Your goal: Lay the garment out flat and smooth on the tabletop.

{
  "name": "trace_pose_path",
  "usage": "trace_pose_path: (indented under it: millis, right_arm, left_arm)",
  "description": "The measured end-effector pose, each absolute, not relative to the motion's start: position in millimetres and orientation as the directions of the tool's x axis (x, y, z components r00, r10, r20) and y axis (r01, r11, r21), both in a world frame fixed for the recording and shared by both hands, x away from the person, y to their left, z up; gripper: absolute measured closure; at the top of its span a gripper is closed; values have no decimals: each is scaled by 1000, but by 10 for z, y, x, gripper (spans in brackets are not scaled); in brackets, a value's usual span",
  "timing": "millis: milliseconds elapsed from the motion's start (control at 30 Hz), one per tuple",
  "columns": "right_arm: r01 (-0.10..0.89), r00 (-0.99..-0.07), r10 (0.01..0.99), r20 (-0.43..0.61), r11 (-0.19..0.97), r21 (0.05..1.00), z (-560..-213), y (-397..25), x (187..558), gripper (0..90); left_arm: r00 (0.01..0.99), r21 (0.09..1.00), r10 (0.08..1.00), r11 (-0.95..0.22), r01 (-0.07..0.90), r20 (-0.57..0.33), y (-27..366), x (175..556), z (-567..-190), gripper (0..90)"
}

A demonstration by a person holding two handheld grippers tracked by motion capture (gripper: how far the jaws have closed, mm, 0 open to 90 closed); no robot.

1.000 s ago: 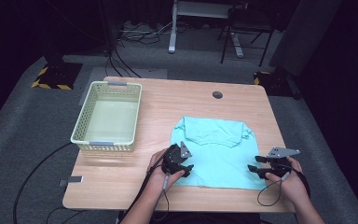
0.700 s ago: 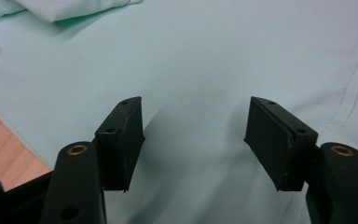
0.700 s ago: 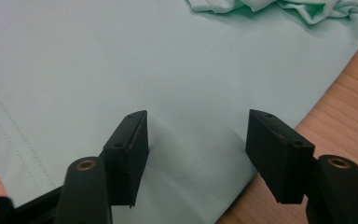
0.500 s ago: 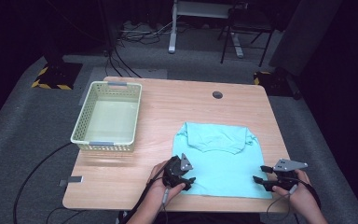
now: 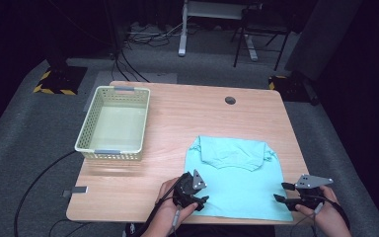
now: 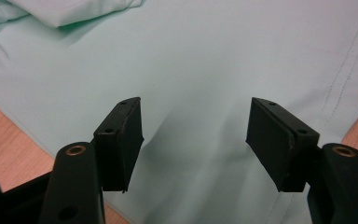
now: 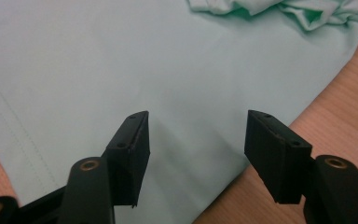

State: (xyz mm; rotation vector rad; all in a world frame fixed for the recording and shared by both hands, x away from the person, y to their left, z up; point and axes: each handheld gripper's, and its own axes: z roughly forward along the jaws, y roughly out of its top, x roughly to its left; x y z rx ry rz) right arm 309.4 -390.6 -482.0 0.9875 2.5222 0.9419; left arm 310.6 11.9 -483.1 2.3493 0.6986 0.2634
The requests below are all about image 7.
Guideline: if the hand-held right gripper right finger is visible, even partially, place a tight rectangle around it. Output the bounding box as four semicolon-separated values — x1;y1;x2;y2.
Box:
243;109;313;205

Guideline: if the mint green garment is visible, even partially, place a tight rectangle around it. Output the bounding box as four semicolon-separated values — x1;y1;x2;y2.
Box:
0;0;358;224

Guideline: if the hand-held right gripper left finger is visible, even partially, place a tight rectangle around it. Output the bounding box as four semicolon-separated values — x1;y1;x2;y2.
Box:
101;110;151;208

